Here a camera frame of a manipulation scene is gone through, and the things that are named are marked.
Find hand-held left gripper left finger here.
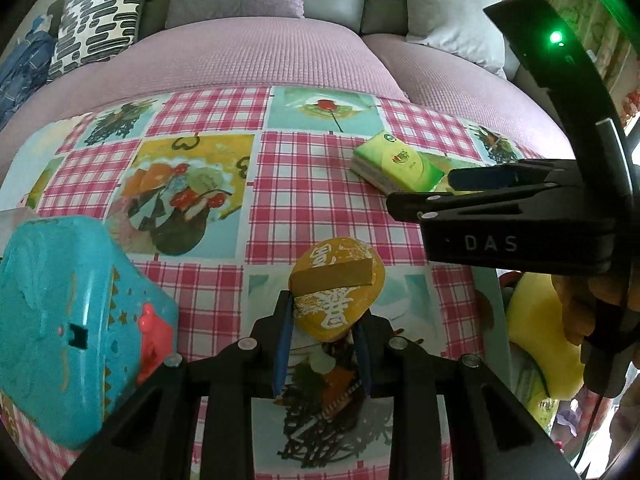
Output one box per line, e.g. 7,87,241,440
62,290,296,480

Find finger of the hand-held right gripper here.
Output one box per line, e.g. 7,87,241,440
385,185,601,223
447,159,586,193

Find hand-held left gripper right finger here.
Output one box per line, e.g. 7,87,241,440
352,310,581,480

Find yellow round packet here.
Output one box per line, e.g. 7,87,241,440
290,236,386,343

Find green tissue pack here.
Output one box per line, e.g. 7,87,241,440
351,130,451,195

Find yellow sponge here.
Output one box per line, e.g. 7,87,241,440
504,275,586,401

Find teal plastic toy box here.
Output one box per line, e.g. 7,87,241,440
0,215,180,451

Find person's right hand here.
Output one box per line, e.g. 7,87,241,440
550,272,601,346

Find light grey pillow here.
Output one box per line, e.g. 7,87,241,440
402,0,508,81

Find floral curtain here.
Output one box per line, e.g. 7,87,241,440
547,0,636,96

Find grey sofa with pink cover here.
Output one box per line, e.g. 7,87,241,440
0,0,576,171

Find blue denim clothes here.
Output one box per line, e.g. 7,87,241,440
0,15,58,131

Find black white patterned pillow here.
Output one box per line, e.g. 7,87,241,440
47,0,156,81

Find black cable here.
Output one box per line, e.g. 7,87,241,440
575,395,607,476

